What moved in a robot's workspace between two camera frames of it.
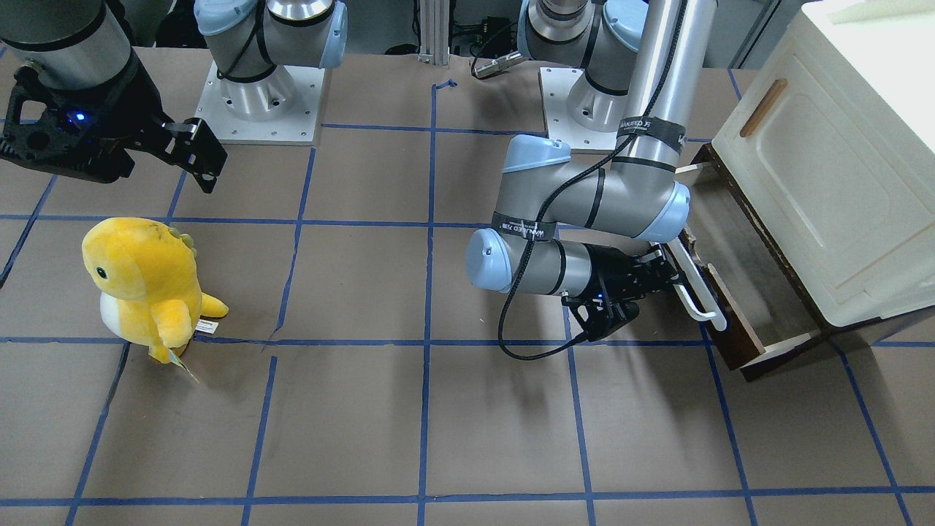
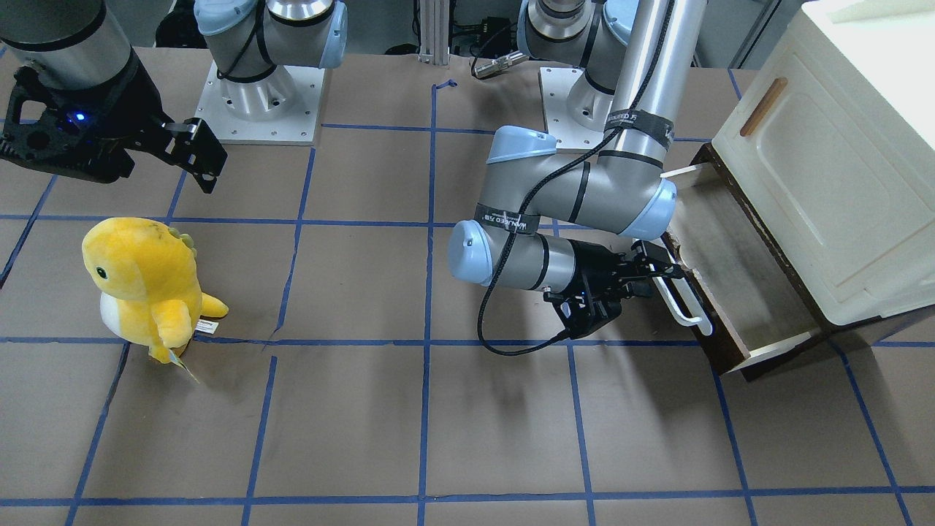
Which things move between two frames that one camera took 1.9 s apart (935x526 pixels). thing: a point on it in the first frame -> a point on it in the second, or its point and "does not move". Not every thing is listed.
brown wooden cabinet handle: [764, 107] does not move
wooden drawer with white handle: [736, 339] -> [723, 349]
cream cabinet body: [833, 152] does not move
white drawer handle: [713, 310] -> [692, 302]
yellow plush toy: [151, 293] does not move
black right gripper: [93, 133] does not move
